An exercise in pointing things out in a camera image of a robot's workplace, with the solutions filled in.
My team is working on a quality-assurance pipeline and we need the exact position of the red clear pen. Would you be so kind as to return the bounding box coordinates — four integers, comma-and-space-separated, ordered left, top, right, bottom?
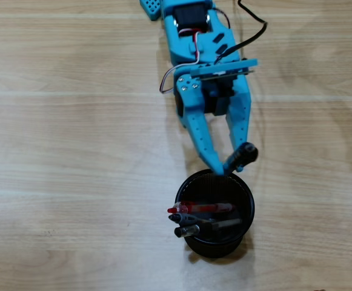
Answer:
167, 200, 237, 215

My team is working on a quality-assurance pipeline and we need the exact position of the grey grip clear pen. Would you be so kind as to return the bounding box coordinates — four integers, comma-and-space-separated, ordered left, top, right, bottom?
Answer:
168, 213, 222, 233

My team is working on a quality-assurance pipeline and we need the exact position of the red white black servo wire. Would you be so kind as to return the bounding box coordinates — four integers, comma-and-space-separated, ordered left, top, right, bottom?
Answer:
159, 28, 202, 95

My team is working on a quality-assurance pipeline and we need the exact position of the black retractable pen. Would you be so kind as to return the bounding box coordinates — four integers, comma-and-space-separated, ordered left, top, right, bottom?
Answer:
222, 141, 259, 174

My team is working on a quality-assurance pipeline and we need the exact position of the black camera cable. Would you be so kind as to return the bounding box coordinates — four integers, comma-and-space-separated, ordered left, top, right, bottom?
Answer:
213, 0, 269, 66

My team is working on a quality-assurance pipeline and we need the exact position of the wrist camera on blue mount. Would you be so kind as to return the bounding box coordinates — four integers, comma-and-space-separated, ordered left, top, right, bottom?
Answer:
190, 58, 259, 82

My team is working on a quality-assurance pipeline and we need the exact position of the black capped clear pen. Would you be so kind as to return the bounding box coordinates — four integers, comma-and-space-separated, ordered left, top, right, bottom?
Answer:
174, 218, 243, 239

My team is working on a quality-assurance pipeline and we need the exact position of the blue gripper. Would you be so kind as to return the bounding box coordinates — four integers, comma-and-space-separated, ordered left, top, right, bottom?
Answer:
169, 29, 253, 176

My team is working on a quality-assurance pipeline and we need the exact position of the black mesh pen holder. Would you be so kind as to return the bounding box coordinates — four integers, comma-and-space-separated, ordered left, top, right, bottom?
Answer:
174, 169, 256, 259

